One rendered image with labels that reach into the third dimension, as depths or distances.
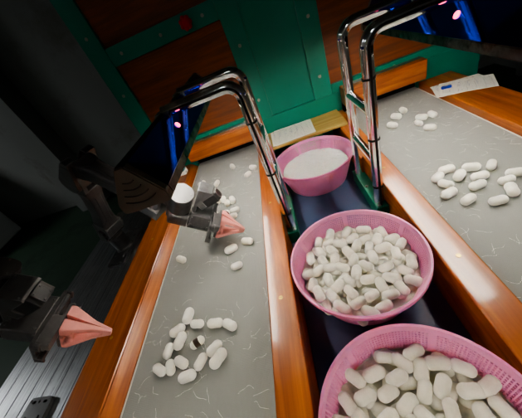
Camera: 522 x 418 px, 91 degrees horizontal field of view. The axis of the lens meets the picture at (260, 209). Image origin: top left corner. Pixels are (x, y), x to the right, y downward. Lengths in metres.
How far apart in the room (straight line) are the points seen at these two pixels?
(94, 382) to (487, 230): 0.82
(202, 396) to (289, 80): 1.02
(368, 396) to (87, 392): 0.51
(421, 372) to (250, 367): 0.27
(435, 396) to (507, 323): 0.14
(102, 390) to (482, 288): 0.69
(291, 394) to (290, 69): 1.01
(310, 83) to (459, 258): 0.82
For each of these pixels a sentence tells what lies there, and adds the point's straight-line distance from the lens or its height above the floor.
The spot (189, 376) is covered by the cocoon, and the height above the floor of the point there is 0.76.
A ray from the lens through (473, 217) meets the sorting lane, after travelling 0.68.
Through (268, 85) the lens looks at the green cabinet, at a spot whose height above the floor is 0.95.
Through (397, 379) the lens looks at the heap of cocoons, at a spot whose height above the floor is 0.74.
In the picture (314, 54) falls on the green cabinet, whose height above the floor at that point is 1.00.
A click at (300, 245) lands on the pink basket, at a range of 0.61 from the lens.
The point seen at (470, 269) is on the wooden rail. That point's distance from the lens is 0.56.
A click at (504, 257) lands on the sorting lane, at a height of 0.74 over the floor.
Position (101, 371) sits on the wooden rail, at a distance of 0.70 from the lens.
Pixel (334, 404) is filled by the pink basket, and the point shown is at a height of 0.74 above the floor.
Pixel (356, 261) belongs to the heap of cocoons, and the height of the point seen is 0.74.
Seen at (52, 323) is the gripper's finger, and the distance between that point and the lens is 0.58.
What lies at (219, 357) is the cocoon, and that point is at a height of 0.76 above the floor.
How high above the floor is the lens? 1.21
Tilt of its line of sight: 36 degrees down
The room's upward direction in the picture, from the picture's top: 25 degrees counter-clockwise
